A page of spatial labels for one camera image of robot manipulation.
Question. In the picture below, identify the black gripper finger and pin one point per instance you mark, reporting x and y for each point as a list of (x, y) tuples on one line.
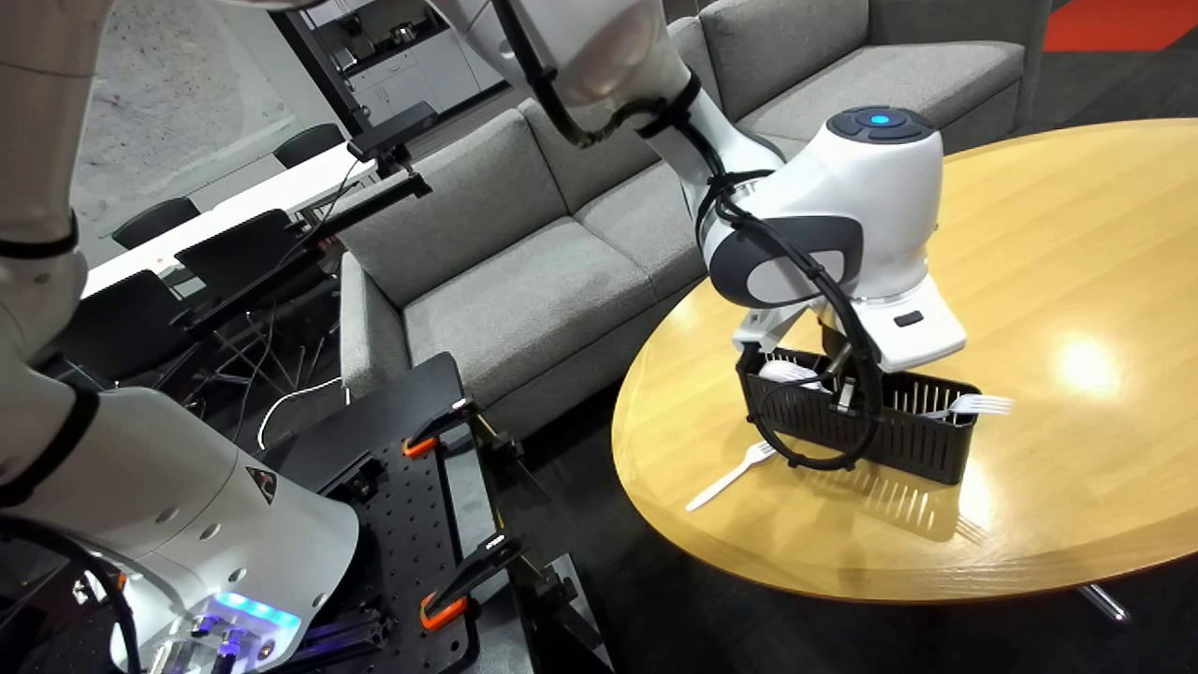
[(838, 358), (867, 376)]

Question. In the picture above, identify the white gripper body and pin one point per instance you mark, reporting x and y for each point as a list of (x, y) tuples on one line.
[(918, 329)]

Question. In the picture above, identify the black plastic cutlery rack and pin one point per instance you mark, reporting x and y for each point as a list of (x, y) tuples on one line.
[(918, 435)]

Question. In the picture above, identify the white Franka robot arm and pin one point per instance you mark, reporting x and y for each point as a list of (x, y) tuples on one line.
[(864, 190)]

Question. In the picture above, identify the white plastic spoon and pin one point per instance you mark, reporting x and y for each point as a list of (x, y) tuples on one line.
[(786, 374)]

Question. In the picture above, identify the white plastic knife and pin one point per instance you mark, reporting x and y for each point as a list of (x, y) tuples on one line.
[(980, 408)]

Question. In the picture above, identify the white plastic fork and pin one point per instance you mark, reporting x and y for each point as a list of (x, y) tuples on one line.
[(737, 472)]

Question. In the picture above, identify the grey fabric sofa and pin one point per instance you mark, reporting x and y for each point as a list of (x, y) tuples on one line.
[(525, 286)]

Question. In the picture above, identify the metal table foot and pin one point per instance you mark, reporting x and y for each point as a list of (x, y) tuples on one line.
[(1104, 606)]

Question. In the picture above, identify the orange black clamp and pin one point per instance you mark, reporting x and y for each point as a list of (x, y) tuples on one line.
[(434, 444), (451, 606)]

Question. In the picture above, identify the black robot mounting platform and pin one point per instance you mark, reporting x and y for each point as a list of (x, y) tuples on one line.
[(375, 426)]

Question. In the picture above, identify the grey background cabinet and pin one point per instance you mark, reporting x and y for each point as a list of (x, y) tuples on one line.
[(434, 62)]

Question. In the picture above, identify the black office chair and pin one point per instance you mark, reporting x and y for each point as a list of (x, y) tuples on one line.
[(238, 249), (309, 142), (155, 220)]

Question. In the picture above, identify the white long desk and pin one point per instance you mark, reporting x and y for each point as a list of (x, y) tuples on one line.
[(238, 209)]

